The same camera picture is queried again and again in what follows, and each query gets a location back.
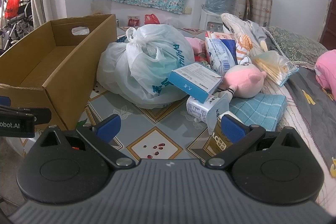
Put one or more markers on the red bag on rack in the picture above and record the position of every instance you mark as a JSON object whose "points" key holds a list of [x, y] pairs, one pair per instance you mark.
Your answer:
{"points": [[11, 8]]}

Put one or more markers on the blue white medicine box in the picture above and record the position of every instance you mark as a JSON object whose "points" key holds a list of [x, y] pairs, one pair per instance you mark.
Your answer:
{"points": [[195, 80]]}

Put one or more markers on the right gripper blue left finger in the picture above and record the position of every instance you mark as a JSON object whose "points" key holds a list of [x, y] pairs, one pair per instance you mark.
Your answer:
{"points": [[99, 136]]}

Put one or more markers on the orange wet wipes pack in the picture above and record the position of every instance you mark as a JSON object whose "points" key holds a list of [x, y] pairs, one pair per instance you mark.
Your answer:
{"points": [[219, 35]]}

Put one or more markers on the pink blanket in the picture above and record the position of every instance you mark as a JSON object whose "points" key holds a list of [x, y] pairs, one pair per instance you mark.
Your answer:
{"points": [[325, 70]]}

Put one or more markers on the pink knitted cloth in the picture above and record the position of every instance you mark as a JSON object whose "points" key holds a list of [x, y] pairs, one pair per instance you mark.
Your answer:
{"points": [[198, 45]]}

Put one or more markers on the blue white diaper pack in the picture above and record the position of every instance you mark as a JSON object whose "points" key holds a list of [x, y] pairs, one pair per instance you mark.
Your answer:
{"points": [[221, 54]]}

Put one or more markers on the green floral pillow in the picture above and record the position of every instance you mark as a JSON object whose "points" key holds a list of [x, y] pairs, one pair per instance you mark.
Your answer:
{"points": [[300, 50]]}

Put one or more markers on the brown cardboard box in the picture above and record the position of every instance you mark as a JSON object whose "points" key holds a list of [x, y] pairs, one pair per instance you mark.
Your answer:
{"points": [[55, 66]]}

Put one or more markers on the white plastic shopping bag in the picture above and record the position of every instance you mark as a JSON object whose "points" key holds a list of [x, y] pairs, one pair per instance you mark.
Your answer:
{"points": [[138, 68]]}

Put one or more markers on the red drink carton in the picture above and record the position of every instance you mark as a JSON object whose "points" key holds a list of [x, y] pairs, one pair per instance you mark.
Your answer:
{"points": [[133, 21]]}

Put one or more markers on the orange striped sock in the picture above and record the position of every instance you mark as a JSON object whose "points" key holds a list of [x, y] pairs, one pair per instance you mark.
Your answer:
{"points": [[243, 47]]}

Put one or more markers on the red plastic bag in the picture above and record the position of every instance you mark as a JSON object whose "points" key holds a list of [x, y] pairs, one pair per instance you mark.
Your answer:
{"points": [[151, 19]]}

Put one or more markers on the gold brown carton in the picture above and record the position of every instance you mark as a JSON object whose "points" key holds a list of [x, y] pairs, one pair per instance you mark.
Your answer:
{"points": [[217, 142]]}

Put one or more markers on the white water dispenser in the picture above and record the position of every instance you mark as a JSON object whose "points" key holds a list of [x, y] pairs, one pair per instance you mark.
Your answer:
{"points": [[210, 21]]}

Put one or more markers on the folded plaid floral mat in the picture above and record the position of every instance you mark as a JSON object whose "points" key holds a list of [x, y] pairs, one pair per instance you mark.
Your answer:
{"points": [[258, 11]]}

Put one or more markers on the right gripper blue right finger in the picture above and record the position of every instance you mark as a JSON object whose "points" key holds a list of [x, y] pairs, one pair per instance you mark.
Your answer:
{"points": [[242, 138]]}

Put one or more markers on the pink plush pig toy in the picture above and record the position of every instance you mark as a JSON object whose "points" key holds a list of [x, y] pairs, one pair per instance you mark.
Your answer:
{"points": [[243, 81]]}

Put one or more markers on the teal checked towel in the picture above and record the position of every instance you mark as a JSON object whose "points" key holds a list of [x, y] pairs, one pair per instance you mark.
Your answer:
{"points": [[265, 110]]}

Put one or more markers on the clear bag of cotton swabs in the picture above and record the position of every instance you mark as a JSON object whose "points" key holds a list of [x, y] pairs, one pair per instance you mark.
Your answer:
{"points": [[278, 68]]}

